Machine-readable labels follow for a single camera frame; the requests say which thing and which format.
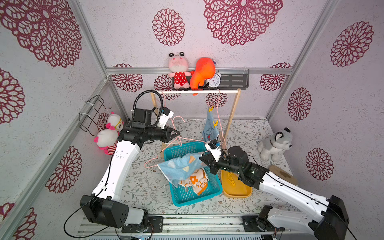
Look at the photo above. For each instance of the light blue patterned towel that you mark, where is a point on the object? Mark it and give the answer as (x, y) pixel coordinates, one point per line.
(181, 168)

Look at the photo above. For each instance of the wooden clothes rack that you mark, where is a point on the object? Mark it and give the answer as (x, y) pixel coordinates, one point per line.
(193, 102)

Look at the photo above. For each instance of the orange red plush toy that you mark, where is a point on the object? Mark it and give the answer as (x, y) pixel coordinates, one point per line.
(205, 69)

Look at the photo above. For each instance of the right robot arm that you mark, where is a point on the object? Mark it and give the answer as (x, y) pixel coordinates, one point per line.
(324, 218)

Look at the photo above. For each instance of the teal plastic basket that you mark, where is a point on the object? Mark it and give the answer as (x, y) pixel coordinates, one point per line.
(185, 196)

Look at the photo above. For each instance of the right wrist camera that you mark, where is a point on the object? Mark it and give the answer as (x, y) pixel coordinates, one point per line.
(215, 149)

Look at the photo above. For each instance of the plush with yellow glasses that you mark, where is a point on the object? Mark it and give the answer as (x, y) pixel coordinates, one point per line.
(114, 122)

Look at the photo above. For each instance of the white orange patterned towel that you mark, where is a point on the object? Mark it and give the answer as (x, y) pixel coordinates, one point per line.
(198, 181)

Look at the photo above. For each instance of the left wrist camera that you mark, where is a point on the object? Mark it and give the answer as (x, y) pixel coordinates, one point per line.
(165, 115)

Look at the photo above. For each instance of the yellow plastic tray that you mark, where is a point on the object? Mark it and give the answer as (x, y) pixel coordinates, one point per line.
(239, 191)

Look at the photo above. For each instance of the grey white husky plush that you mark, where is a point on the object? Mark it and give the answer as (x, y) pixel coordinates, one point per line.
(274, 146)

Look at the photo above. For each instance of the white pink plush toy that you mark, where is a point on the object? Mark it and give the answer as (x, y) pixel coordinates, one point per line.
(107, 141)

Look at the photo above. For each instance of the blue bear towel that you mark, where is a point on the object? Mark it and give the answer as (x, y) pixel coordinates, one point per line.
(210, 132)

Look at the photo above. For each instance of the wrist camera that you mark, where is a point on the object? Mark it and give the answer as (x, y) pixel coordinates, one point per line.
(165, 115)
(215, 149)

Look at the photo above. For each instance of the black wire wall basket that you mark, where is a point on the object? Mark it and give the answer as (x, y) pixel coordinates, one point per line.
(93, 120)

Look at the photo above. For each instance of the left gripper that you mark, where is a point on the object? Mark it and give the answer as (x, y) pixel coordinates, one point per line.
(167, 131)

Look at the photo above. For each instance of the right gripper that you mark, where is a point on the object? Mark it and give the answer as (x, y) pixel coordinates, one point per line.
(214, 162)

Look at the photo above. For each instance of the pink frog plush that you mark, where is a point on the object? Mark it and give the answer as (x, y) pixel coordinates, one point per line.
(179, 66)

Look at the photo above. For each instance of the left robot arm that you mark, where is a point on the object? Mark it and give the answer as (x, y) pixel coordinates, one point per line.
(103, 206)

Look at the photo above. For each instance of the white alarm clock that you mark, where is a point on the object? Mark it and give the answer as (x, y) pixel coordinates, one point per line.
(215, 81)

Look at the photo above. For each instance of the black wall shelf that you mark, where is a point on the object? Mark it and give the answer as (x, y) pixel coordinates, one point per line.
(231, 80)

